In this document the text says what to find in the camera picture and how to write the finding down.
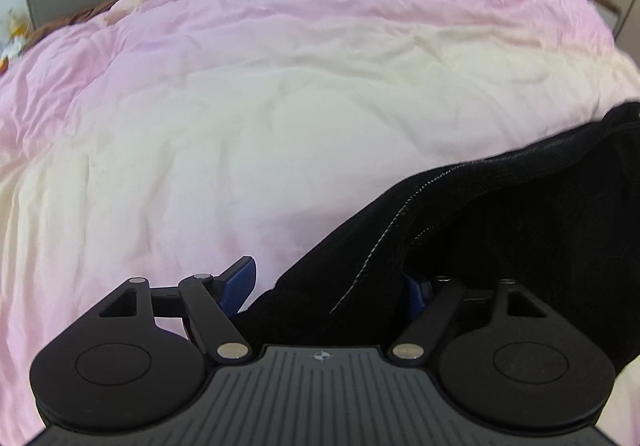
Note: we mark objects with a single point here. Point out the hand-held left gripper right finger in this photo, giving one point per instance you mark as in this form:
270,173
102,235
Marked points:
414,296

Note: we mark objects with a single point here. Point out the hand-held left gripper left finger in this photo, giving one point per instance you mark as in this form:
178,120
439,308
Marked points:
241,279

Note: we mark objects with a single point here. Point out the pink and cream duvet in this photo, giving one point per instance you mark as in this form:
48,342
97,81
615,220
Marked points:
250,115

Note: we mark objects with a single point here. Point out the white and orange toy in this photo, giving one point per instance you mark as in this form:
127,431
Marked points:
11,38

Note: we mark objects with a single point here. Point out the black pants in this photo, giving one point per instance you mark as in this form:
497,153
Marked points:
505,221

